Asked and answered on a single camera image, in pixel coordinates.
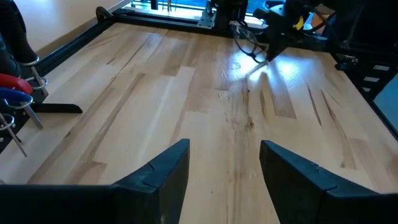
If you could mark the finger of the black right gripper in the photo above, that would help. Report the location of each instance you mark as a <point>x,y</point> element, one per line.
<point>271,46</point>
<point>281,43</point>

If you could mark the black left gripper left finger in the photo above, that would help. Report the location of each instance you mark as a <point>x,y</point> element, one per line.
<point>149,193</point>

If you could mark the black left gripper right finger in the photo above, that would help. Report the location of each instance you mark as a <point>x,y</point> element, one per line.
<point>298,193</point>

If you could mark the black perforated pegboard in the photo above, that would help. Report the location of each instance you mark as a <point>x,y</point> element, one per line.
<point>21,115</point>

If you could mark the orange object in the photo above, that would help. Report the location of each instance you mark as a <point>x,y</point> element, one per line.
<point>323,15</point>

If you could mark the black pegboard foot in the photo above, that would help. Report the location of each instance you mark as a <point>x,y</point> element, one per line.
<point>59,108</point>

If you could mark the light wooden desk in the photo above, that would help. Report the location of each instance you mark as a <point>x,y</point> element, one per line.
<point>62,18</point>

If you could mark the silver arm base bracket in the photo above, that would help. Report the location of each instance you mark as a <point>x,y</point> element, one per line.
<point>206,18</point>

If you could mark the black aluminium table frame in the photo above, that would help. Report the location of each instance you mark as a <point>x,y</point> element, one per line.
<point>77,40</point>

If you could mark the brown corner bracket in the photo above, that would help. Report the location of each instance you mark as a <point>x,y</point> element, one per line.
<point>104,14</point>

